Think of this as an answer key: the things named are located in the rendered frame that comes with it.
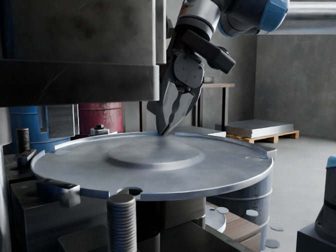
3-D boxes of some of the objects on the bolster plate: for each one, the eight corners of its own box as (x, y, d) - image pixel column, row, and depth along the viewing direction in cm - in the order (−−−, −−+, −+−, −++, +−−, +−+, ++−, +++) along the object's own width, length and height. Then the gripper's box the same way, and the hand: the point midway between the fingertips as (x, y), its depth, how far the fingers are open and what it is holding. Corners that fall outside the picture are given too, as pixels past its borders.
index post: (105, 173, 55) (103, 123, 54) (112, 177, 53) (110, 124, 51) (91, 176, 53) (88, 124, 52) (97, 180, 51) (95, 126, 50)
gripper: (192, 43, 62) (158, 137, 59) (161, 19, 56) (122, 122, 54) (222, 38, 55) (186, 144, 53) (191, 11, 50) (148, 127, 47)
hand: (165, 128), depth 51 cm, fingers closed
